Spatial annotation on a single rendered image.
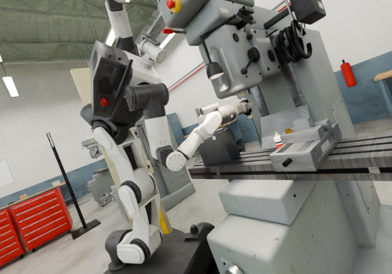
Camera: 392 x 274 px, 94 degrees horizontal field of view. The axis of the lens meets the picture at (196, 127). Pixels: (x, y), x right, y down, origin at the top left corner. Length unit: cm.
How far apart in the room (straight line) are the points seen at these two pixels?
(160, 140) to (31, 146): 905
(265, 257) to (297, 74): 95
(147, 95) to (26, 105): 940
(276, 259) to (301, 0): 106
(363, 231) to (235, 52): 126
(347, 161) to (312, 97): 55
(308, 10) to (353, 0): 408
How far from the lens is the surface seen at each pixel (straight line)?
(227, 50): 93
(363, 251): 161
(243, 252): 82
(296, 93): 128
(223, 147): 111
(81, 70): 257
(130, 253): 128
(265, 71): 105
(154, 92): 73
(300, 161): 74
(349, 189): 143
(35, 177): 957
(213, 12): 95
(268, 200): 83
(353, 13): 513
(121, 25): 110
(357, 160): 80
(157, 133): 73
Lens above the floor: 124
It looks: 1 degrees down
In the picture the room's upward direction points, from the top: 21 degrees counter-clockwise
